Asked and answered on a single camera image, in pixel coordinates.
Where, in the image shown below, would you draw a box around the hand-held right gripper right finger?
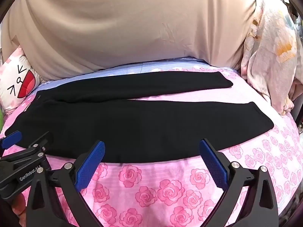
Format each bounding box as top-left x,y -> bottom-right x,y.
199,139 -> 278,227

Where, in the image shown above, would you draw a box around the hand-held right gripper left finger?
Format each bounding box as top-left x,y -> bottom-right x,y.
26,141 -> 105,227

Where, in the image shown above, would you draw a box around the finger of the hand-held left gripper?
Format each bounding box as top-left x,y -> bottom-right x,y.
0,131 -> 22,150
14,132 -> 54,164

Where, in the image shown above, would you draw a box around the black pants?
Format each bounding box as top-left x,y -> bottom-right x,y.
5,72 -> 274,164

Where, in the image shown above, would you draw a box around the pink rose print bedsheet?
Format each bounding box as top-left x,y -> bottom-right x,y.
0,57 -> 303,227

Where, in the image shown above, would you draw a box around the cartoon face pillow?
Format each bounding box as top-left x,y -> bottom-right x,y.
0,46 -> 42,114

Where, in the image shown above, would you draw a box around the pale floral blanket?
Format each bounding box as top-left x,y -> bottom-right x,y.
240,0 -> 303,116

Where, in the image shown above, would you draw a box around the beige cloth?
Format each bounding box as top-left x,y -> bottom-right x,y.
0,0 -> 261,82

